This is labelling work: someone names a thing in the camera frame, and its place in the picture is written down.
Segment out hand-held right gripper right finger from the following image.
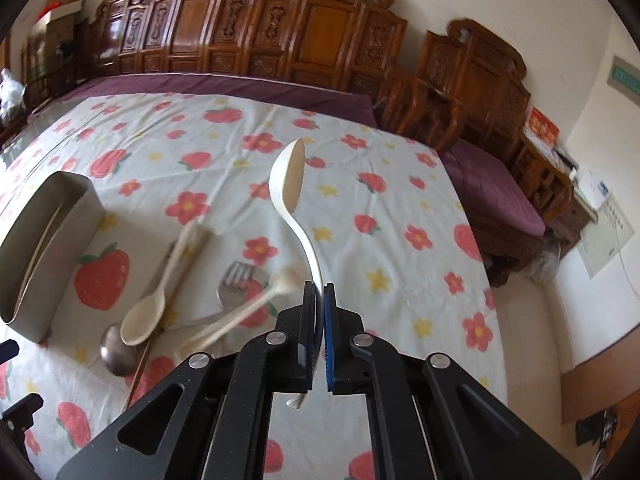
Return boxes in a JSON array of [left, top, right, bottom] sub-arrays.
[[324, 283, 584, 480]]

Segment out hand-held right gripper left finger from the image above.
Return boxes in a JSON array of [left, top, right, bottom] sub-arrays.
[[56, 281, 318, 480]]

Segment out cream plastic utensil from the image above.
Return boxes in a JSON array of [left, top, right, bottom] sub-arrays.
[[174, 267, 304, 359]]

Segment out metal fork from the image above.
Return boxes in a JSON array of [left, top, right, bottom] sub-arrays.
[[167, 261, 257, 332]]

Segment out thin cream utensil handle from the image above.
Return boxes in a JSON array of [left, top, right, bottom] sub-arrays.
[[16, 205, 66, 306]]

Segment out metal spoon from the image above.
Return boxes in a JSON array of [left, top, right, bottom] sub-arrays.
[[99, 242, 179, 377]]

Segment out wooden chopstick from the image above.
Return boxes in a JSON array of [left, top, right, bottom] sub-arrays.
[[124, 232, 211, 407]]

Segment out small cream plastic spoon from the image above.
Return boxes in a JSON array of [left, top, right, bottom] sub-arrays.
[[120, 221, 201, 346]]

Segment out grey metal utensil container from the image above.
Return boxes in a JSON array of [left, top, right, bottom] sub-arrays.
[[0, 171, 105, 344]]

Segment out large cream plastic spoon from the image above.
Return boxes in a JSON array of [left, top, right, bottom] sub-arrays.
[[269, 138, 324, 409]]

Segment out floral strawberry bedsheet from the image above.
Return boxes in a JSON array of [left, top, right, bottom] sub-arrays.
[[0, 92, 509, 480]]

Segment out clear plastic bag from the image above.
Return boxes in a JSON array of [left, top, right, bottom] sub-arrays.
[[531, 249, 562, 287]]

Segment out wooden armchair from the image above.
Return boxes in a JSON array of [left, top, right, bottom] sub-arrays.
[[379, 66, 469, 157]]

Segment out purple mattress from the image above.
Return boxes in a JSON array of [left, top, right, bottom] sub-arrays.
[[75, 74, 379, 129]]

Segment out white plastic bag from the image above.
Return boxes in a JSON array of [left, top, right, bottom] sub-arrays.
[[0, 67, 29, 127]]

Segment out black floor object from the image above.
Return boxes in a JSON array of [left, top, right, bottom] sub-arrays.
[[575, 409, 622, 447]]

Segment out red box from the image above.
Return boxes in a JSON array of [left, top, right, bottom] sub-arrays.
[[524, 107, 561, 147]]

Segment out carved wooden sofa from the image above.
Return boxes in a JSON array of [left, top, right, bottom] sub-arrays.
[[417, 18, 576, 288]]

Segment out dark wooden cabinet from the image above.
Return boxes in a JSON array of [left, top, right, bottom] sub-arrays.
[[21, 10, 92, 107]]

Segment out white wall paper sheet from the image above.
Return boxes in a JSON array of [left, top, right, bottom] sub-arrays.
[[576, 172, 636, 279]]

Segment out green wall sign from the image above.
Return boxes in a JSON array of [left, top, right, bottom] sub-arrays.
[[607, 55, 640, 94]]

